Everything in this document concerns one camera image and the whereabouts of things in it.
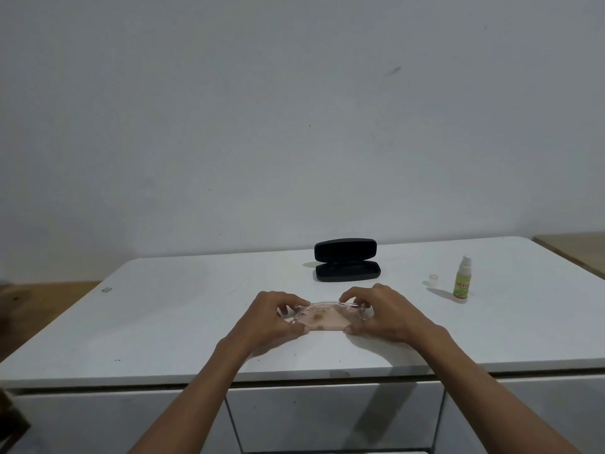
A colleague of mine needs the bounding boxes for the person's right hand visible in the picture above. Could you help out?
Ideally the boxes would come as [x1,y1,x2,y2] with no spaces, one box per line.
[339,283,450,346]

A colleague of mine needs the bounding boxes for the person's left hand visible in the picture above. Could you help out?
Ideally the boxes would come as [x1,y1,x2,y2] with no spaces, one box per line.
[220,291,312,356]

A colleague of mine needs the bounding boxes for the pink cleaning cloth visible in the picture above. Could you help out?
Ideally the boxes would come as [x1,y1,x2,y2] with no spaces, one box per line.
[294,309,354,333]

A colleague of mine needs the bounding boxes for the clear frame eyeglasses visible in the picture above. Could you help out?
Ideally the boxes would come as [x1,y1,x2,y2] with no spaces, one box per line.
[278,300,374,327]

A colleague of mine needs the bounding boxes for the person's left forearm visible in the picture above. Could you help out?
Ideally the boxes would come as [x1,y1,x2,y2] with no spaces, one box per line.
[127,336,265,454]

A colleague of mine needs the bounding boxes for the person's right forearm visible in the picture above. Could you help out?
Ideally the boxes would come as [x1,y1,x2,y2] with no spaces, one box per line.
[416,325,583,454]

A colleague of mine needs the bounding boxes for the black eyeglasses case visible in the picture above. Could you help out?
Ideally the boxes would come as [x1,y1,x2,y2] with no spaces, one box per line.
[314,238,382,283]

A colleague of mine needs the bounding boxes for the white drawer front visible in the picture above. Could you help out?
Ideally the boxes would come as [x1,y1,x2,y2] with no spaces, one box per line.
[225,382,446,454]
[437,375,605,454]
[12,387,238,454]

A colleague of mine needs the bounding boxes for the small green label spray bottle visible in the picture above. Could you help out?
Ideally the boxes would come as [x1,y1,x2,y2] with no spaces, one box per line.
[452,254,473,304]

